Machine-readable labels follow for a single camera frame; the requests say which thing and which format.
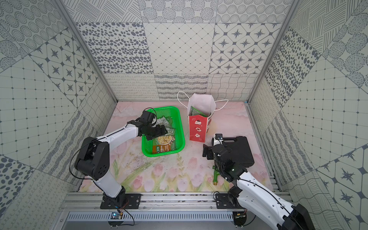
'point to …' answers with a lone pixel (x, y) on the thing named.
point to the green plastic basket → (174, 112)
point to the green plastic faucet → (216, 174)
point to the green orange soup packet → (164, 143)
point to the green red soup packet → (193, 112)
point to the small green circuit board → (115, 215)
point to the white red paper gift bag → (201, 109)
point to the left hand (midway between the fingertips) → (162, 131)
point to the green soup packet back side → (167, 122)
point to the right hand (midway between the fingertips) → (212, 146)
